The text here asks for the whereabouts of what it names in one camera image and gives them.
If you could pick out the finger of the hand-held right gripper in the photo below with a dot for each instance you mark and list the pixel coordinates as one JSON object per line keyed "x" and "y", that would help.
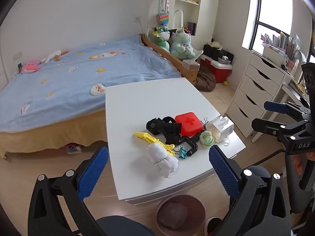
{"x": 275, "y": 107}
{"x": 265, "y": 126}

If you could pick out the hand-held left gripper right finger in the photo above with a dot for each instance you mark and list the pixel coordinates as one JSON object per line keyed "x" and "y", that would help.
{"x": 222, "y": 167}

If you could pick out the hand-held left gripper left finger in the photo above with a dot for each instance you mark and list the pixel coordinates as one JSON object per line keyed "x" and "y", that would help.
{"x": 94, "y": 169}

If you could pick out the small white carton box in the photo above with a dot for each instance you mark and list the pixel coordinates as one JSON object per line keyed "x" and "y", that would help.
{"x": 221, "y": 127}

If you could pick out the pink trash bin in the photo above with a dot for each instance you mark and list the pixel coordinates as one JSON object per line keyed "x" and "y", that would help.
{"x": 196, "y": 206}

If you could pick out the yellow plastic clip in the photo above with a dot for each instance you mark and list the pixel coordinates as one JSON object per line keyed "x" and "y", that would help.
{"x": 147, "y": 137}

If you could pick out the black wrist brace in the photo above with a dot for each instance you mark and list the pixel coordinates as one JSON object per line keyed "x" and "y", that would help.
{"x": 169, "y": 131}

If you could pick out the colourful toy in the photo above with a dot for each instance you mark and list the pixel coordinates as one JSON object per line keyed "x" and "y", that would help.
{"x": 73, "y": 149}

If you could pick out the green coiled band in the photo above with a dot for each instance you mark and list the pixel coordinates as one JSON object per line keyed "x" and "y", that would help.
{"x": 207, "y": 139}

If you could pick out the black plastic buckle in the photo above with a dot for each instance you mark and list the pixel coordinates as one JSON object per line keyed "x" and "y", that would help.
{"x": 194, "y": 148}

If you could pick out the person's right leg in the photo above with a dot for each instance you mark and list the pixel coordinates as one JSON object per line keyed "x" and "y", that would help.
{"x": 257, "y": 171}

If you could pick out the person's leg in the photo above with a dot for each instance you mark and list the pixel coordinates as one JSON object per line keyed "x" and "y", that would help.
{"x": 257, "y": 171}
{"x": 123, "y": 227}

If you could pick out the white drawer unit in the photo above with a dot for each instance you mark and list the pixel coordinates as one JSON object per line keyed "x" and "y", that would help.
{"x": 253, "y": 78}

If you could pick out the teal binder clip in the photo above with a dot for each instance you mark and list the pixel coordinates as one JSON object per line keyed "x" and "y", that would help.
{"x": 182, "y": 152}

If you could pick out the small black binder clip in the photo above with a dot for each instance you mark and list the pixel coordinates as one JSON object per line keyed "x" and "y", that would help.
{"x": 205, "y": 121}

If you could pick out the white storage box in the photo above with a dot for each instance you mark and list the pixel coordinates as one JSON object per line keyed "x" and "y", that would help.
{"x": 273, "y": 52}

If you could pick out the red first aid box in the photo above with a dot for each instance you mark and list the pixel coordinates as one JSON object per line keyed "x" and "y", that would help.
{"x": 188, "y": 123}

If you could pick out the yellow bed skirt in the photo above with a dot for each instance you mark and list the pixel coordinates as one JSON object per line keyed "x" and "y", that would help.
{"x": 49, "y": 135}

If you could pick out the white round container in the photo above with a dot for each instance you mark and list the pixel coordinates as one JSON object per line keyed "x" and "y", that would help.
{"x": 213, "y": 226}

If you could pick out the white rolled cloth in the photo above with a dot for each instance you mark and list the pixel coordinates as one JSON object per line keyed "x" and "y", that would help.
{"x": 160, "y": 159}

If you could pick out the person's left leg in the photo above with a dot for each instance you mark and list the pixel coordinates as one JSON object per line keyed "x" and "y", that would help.
{"x": 123, "y": 227}

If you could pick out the row of books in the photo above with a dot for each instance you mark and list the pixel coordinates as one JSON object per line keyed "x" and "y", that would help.
{"x": 285, "y": 41}

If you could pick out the red cooler box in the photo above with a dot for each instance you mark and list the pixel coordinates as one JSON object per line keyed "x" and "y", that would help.
{"x": 219, "y": 72}

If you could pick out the brown bean bag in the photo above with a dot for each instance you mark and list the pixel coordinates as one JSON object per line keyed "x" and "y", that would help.
{"x": 206, "y": 78}

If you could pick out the white table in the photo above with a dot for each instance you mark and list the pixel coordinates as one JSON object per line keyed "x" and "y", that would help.
{"x": 137, "y": 100}

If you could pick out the blue blanket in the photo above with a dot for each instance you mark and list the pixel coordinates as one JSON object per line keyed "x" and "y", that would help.
{"x": 73, "y": 91}

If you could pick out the black bags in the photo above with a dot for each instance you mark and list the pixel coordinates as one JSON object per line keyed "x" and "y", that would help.
{"x": 214, "y": 52}

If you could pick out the pale yellow plush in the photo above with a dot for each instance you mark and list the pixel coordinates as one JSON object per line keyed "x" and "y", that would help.
{"x": 215, "y": 44}

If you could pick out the clear plastic box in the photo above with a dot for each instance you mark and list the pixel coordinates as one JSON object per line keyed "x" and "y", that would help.
{"x": 190, "y": 65}

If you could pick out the window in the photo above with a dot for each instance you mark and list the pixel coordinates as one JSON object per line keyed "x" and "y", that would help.
{"x": 270, "y": 5}

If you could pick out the teal dinosaur plush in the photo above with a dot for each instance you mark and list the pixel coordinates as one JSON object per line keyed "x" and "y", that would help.
{"x": 181, "y": 44}

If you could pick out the dark box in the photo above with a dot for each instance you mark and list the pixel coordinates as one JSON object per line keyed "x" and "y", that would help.
{"x": 192, "y": 28}

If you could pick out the white shelf unit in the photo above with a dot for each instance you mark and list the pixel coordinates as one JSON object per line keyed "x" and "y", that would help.
{"x": 209, "y": 9}

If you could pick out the white goose plush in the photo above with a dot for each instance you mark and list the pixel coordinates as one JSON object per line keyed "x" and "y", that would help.
{"x": 53, "y": 56}

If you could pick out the pink plush toy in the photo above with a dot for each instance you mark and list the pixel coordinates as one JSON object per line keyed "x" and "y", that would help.
{"x": 29, "y": 67}

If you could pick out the white arched tube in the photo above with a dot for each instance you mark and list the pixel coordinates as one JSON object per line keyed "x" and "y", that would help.
{"x": 182, "y": 17}

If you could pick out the green dragon plush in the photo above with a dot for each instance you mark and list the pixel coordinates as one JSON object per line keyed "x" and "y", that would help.
{"x": 162, "y": 38}

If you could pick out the rainbow crochet bag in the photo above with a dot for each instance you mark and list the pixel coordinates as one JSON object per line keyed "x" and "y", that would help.
{"x": 163, "y": 19}

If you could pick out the wooden bed frame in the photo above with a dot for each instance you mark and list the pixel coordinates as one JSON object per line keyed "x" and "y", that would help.
{"x": 172, "y": 59}

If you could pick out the wall outlet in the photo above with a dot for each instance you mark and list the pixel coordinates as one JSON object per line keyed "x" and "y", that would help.
{"x": 137, "y": 19}

